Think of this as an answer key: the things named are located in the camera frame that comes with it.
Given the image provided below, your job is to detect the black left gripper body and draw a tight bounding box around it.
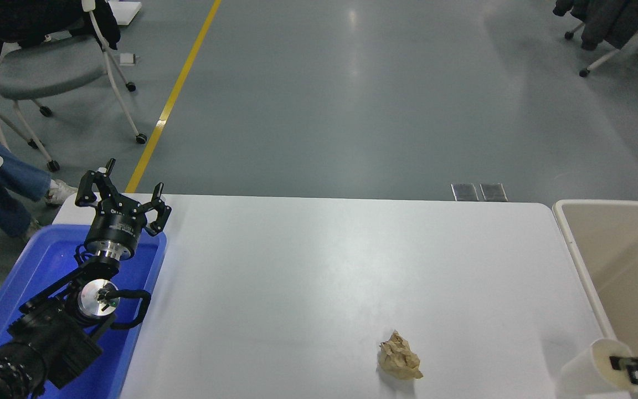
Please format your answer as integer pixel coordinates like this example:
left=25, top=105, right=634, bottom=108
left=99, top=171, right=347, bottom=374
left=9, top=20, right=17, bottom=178
left=85, top=205, right=148, bottom=253

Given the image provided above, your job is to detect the pale paper cup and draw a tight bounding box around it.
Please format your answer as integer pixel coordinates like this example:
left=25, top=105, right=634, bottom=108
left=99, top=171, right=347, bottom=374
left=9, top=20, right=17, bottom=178
left=559, top=337, right=636, bottom=399

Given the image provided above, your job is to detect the crumpled tan paper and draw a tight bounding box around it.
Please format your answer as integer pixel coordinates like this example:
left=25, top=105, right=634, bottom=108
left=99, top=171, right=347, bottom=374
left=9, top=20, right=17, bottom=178
left=377, top=330, right=424, bottom=380

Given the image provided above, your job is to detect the blue plastic tray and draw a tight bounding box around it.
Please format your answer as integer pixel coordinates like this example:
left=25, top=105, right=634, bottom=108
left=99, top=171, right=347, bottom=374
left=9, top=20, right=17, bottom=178
left=0, top=223, right=168, bottom=399

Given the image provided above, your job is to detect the person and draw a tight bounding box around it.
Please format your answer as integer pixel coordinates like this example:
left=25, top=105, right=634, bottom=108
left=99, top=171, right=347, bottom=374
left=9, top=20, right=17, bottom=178
left=0, top=112, right=78, bottom=243

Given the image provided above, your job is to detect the large pale bin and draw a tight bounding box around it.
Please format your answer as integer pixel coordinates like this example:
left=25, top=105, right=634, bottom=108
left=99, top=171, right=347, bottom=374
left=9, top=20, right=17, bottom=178
left=552, top=199, right=638, bottom=399

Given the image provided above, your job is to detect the white flat board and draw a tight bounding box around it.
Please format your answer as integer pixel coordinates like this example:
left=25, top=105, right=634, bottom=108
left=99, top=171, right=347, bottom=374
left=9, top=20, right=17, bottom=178
left=107, top=0, right=143, bottom=26

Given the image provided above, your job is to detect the black jacket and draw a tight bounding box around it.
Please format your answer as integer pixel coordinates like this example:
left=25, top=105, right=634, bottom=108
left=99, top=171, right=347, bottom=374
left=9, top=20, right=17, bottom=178
left=0, top=0, right=122, bottom=68

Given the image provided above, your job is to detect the metal floor plate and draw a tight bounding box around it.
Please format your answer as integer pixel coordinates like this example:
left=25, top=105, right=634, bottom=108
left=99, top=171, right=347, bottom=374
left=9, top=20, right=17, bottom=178
left=480, top=183, right=509, bottom=202
left=451, top=183, right=480, bottom=202

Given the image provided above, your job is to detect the dark grey coat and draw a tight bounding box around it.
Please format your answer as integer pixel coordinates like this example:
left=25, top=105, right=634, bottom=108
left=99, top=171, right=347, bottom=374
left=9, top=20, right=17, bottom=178
left=553, top=0, right=638, bottom=52

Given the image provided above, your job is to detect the grey seat white-frame chair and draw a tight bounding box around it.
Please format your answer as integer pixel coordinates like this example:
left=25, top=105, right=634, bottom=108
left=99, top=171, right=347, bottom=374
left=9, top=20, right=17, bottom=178
left=0, top=0, right=148, bottom=172

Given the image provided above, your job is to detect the white-frame chair with coat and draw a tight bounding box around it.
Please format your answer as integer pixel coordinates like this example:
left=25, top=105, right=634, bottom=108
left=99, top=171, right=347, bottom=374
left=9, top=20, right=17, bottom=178
left=565, top=0, right=638, bottom=85

